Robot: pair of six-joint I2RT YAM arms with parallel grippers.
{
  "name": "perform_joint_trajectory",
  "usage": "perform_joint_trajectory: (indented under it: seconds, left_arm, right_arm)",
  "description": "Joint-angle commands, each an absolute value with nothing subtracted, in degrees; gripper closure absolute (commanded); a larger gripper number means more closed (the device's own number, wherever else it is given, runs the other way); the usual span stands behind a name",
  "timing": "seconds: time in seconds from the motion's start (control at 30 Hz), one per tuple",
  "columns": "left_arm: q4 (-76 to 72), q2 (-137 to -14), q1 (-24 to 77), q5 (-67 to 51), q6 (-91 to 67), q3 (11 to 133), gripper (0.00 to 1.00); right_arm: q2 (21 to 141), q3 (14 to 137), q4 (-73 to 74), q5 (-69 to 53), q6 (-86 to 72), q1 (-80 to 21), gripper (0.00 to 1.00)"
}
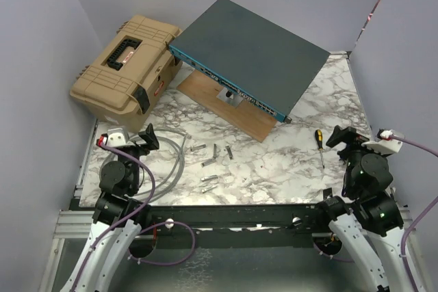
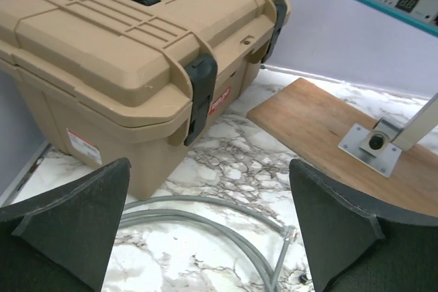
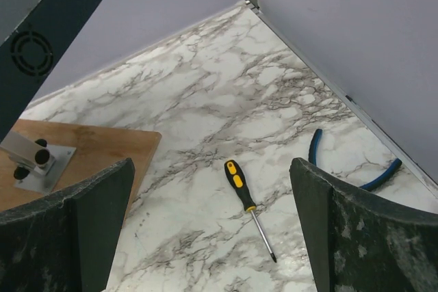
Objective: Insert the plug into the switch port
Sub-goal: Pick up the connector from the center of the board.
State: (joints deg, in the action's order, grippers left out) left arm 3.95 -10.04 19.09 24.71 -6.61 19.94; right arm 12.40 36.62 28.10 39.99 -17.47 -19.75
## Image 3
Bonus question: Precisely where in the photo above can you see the yellow black screwdriver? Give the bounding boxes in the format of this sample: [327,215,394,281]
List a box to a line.
[224,159,277,263]

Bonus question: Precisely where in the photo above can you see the blue handled pliers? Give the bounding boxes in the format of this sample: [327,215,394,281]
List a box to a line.
[308,129,402,191]

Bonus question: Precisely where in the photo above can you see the metal switch stand bracket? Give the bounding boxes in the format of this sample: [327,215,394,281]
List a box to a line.
[1,131,76,194]

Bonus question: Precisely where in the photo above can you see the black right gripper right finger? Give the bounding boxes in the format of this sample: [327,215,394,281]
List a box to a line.
[289,158,437,291]

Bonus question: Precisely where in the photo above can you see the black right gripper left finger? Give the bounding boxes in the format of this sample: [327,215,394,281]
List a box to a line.
[1,158,135,291]

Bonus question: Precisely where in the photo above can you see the dark blue network switch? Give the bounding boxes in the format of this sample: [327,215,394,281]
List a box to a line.
[1,0,102,137]

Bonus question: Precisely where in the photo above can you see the wooden base board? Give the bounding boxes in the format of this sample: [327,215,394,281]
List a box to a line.
[1,119,162,215]

